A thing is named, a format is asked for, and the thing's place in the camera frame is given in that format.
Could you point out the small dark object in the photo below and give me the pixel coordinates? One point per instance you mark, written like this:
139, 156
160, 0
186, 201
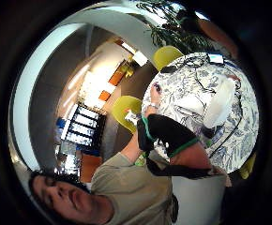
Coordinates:
157, 87

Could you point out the orange wall panel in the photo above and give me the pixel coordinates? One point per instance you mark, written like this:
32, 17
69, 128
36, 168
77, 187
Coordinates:
104, 95
115, 78

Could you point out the dark shelf unit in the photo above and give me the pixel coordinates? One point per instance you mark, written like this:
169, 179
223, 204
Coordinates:
83, 126

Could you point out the silver wristwatch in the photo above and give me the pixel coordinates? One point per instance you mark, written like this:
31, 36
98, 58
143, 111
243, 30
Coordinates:
154, 105

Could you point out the white printed box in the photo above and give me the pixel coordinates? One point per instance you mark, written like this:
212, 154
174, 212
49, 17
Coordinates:
131, 117

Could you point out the person in olive shirt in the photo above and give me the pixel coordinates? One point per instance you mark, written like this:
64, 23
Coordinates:
132, 190

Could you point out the yellow chair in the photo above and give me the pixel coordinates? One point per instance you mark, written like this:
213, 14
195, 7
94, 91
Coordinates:
125, 109
165, 56
248, 165

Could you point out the black phone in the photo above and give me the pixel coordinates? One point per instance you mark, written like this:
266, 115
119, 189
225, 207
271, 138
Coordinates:
168, 69

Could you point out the white plastic bottle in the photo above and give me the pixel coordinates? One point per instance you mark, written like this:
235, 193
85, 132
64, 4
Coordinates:
219, 104

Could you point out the green indoor plant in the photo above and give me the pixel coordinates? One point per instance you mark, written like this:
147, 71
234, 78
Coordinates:
173, 31

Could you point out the blue floral tablecloth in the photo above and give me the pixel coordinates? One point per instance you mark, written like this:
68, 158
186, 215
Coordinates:
186, 93

